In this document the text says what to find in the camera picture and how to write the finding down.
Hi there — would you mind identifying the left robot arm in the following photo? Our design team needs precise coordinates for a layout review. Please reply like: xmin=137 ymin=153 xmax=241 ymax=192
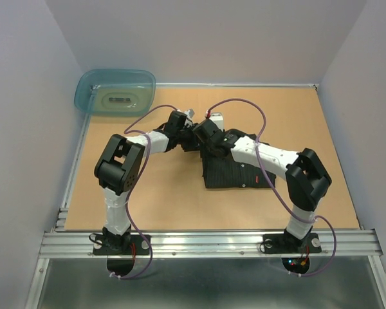
xmin=89 ymin=109 xmax=198 ymax=256

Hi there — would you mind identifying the aluminium front rail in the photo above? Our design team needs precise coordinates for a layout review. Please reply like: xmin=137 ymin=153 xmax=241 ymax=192
xmin=39 ymin=229 xmax=383 ymax=259

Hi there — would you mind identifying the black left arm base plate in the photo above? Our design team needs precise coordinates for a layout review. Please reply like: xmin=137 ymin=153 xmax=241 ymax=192
xmin=92 ymin=234 xmax=150 ymax=256

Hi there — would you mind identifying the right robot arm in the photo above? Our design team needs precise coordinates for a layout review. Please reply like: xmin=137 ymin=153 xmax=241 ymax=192
xmin=193 ymin=118 xmax=332 ymax=251

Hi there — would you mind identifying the black pinstriped long sleeve shirt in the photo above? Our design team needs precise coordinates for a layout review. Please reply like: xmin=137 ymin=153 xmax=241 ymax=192
xmin=179 ymin=128 xmax=277 ymax=190

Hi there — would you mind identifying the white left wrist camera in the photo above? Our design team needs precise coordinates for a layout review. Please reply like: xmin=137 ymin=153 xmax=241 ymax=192
xmin=184 ymin=109 xmax=195 ymax=122

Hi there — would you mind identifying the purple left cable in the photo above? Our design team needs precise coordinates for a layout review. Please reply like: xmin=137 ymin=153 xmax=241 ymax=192
xmin=124 ymin=104 xmax=153 ymax=280

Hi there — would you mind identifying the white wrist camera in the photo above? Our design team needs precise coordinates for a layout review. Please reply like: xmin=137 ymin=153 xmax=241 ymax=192
xmin=184 ymin=109 xmax=195 ymax=122
xmin=209 ymin=113 xmax=225 ymax=131

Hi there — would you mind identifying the blue transparent plastic bin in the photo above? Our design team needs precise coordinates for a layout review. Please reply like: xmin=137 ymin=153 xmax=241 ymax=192
xmin=74 ymin=69 xmax=156 ymax=117

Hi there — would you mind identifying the purple cable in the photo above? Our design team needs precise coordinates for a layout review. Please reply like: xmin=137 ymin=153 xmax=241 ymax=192
xmin=124 ymin=104 xmax=153 ymax=280
xmin=207 ymin=98 xmax=338 ymax=277

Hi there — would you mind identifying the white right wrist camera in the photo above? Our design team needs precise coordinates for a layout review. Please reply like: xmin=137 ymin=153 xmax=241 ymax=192
xmin=209 ymin=113 xmax=225 ymax=131

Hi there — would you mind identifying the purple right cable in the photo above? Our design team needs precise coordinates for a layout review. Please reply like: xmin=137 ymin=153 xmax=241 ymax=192
xmin=207 ymin=98 xmax=338 ymax=277

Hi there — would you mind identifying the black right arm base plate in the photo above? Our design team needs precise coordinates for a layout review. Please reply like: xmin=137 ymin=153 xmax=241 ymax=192
xmin=262 ymin=232 xmax=322 ymax=254

